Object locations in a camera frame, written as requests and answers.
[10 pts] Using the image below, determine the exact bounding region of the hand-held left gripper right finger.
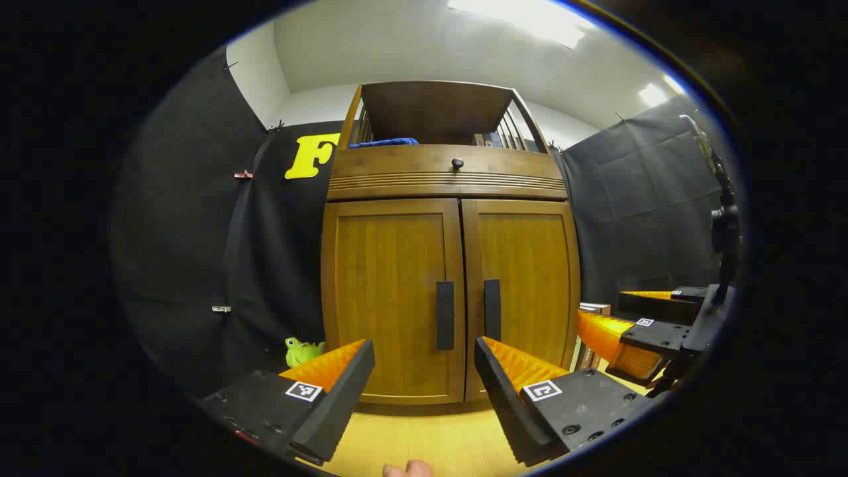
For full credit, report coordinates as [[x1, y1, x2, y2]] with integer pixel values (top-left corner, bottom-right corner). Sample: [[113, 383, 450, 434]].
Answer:
[[474, 337, 653, 468]]

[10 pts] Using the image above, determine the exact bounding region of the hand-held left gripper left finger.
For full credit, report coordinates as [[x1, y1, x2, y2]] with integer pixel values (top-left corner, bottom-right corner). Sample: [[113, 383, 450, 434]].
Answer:
[[199, 339, 376, 466]]

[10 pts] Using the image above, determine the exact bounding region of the wooden cabinet door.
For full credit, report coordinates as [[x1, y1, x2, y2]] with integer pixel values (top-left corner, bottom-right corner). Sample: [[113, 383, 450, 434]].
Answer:
[[462, 199, 582, 401], [321, 199, 466, 405]]

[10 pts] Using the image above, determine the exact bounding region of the wooden double-door shoe cabinet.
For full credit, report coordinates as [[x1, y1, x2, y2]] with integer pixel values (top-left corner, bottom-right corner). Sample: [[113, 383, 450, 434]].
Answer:
[[320, 81, 582, 415]]

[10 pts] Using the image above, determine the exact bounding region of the green frog plush toy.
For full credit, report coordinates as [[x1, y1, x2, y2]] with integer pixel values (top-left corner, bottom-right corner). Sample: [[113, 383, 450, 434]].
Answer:
[[285, 337, 327, 368]]

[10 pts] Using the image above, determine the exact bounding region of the small ceiling light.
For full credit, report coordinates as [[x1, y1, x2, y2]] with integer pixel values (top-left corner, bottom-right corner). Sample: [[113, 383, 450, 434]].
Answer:
[[638, 75, 684, 108]]

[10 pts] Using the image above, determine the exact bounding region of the wooden drawer with black knob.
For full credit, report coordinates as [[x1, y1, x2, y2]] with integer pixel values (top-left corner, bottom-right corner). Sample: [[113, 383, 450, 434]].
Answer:
[[327, 144, 568, 201]]

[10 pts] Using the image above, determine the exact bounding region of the ceiling light panel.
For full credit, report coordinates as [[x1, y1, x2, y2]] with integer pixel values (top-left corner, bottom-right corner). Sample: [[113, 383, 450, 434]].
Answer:
[[447, 0, 597, 48]]

